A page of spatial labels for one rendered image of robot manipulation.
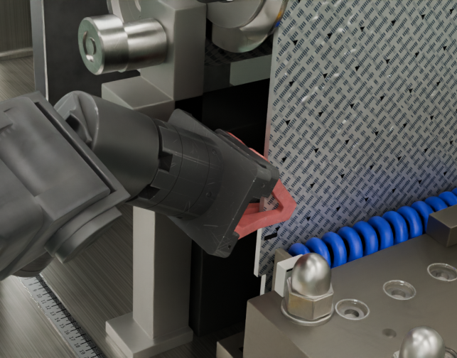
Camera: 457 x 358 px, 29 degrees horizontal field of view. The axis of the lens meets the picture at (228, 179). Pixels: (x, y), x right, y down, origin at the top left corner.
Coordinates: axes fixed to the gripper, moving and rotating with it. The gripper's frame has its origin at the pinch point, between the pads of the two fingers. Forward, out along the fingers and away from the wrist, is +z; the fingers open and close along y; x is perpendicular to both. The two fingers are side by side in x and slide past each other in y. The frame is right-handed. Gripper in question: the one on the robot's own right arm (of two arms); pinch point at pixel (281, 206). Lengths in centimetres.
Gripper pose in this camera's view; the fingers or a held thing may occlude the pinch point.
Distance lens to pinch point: 65.9
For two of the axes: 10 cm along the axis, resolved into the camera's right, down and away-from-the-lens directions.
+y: 5.6, 4.4, -7.0
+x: 4.6, -8.7, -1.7
